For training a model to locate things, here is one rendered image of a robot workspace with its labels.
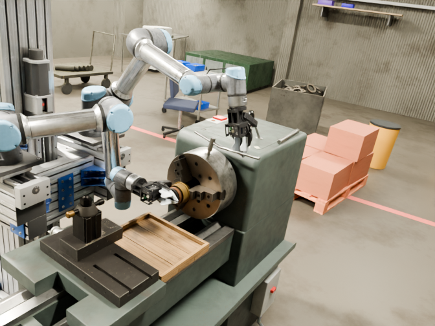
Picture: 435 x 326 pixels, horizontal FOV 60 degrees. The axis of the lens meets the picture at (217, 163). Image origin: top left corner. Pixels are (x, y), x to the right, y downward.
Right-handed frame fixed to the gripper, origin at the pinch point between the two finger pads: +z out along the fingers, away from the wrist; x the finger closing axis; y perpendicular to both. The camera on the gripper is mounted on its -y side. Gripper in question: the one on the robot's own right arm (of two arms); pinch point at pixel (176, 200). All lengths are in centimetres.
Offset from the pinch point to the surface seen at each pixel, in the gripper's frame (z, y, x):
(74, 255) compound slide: -7.8, 43.7, -8.7
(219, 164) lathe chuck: 5.9, -19.7, 12.7
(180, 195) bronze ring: 0.1, -1.9, 1.7
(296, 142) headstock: 19, -74, 15
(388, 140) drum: 13, -437, -64
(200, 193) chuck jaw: 5.7, -9.0, 2.0
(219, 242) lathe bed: 13.5, -16.9, -22.7
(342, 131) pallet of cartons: -18, -306, -35
